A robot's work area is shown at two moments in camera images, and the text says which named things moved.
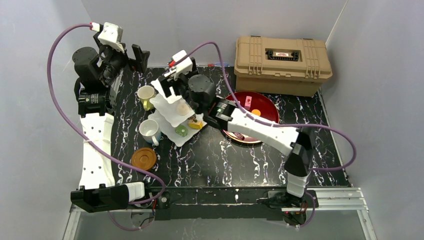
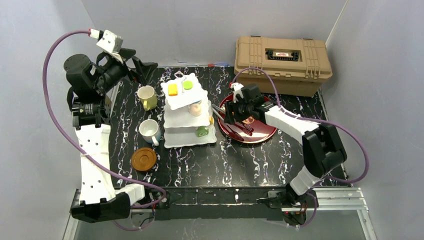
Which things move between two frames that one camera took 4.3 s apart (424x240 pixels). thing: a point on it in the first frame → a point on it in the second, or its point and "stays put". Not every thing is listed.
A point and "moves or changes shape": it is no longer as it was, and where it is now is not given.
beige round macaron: x=182 y=109 moves or changes shape
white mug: x=150 y=130 stays put
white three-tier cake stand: x=172 y=117 moves or changes shape
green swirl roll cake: x=181 y=130 → x=201 y=131
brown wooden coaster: x=144 y=158 stays put
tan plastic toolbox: x=281 y=66 stays put
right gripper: x=168 y=86 → x=230 y=112
